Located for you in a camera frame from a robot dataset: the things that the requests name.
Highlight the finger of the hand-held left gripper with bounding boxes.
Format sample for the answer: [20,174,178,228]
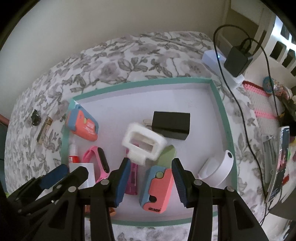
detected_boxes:
[18,166,89,214]
[8,164,70,200]

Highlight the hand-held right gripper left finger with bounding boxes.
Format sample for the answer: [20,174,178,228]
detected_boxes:
[50,158,132,241]

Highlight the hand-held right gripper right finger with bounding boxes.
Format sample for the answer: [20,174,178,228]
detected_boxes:
[171,158,270,241]

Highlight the purple lighter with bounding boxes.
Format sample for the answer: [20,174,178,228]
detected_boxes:
[124,149,139,195]

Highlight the white charger plug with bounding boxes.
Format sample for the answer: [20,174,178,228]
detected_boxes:
[69,163,96,189]

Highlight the red white spray bottle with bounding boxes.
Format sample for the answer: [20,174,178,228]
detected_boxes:
[68,140,79,164]

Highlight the large utility knife green blade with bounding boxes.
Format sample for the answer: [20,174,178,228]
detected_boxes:
[139,144,177,213]

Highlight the white plastic frame holder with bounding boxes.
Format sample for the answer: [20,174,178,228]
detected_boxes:
[122,122,167,166]

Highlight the pink wristband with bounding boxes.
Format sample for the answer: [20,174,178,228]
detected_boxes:
[82,146,110,184]

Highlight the white wristband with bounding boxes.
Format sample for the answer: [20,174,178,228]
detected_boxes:
[198,149,235,188]

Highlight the small pink blue utility knife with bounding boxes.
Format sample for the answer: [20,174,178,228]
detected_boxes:
[65,105,99,141]

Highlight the black charger plug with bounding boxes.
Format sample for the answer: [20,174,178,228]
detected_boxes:
[143,111,191,141]

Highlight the teal-rimmed white box tray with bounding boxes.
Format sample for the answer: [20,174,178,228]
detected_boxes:
[60,77,238,226]

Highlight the black gold patterned nail file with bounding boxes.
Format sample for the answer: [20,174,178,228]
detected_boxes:
[36,116,53,144]

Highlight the grey metal stand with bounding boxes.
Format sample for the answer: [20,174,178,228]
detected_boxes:
[262,136,278,183]

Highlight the smartphone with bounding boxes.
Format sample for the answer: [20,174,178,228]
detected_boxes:
[266,126,290,203]

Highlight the white pink-striped mat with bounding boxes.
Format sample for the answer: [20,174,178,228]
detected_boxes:
[243,80,292,139]

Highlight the grey floral blanket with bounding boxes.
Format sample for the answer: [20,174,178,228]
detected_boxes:
[5,31,269,241]

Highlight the white power strip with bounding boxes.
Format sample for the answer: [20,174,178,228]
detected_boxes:
[202,50,244,90]

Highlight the round teal patterned tin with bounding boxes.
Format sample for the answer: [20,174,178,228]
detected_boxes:
[262,76,275,94]

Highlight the black power adapter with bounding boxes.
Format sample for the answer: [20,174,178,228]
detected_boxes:
[224,38,253,77]

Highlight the black charging cable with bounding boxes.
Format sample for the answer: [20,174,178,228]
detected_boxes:
[240,37,286,226]
[213,24,269,200]

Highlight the white slatted bed frame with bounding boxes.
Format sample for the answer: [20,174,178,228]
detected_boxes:
[225,0,296,77]

